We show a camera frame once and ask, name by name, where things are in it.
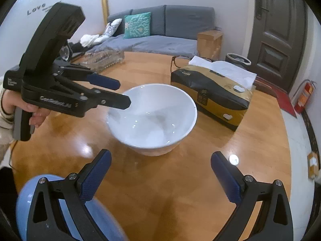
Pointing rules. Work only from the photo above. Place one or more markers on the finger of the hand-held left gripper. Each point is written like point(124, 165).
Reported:
point(105, 81)
point(117, 101)

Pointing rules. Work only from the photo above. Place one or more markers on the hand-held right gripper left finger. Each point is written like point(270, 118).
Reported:
point(96, 175)

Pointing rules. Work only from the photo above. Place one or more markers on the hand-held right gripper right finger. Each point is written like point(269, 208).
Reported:
point(225, 178)

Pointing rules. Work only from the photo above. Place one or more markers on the white smooth bowl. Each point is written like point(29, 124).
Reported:
point(155, 125)

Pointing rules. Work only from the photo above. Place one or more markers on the blue plate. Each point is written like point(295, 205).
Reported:
point(105, 223)

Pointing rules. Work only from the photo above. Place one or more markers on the person's left forearm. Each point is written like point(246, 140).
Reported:
point(5, 133)

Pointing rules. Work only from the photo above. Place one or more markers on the person's left hand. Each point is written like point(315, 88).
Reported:
point(40, 116)

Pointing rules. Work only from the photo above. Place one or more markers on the wine glass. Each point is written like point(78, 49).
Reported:
point(64, 53)

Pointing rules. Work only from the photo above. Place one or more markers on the glass ashtray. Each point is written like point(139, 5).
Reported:
point(105, 59)

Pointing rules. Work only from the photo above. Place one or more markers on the white cloth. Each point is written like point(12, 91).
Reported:
point(92, 40)

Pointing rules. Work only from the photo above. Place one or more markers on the white patterned cushion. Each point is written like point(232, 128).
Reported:
point(112, 27)

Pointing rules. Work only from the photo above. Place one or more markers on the wooden pole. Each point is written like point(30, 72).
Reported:
point(104, 12)

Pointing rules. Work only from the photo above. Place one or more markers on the teal patterned cushion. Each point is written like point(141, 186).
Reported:
point(137, 26)

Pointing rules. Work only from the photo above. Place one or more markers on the brown eyeglasses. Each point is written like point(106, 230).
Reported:
point(172, 64)

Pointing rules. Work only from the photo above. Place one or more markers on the black and gold tissue pack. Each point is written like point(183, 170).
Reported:
point(213, 98)

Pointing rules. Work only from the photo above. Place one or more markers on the small cardboard box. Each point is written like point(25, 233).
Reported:
point(314, 165)

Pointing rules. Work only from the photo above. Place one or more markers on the red doormat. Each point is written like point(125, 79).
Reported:
point(283, 98)

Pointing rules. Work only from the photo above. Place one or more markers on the grey sofa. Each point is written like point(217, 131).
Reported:
point(185, 22)

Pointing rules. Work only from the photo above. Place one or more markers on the red fire extinguisher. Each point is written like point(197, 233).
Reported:
point(304, 96)

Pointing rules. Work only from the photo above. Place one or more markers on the grey trash bin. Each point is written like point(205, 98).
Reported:
point(237, 59)

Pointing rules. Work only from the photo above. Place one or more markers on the dark brown door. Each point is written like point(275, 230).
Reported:
point(278, 35)

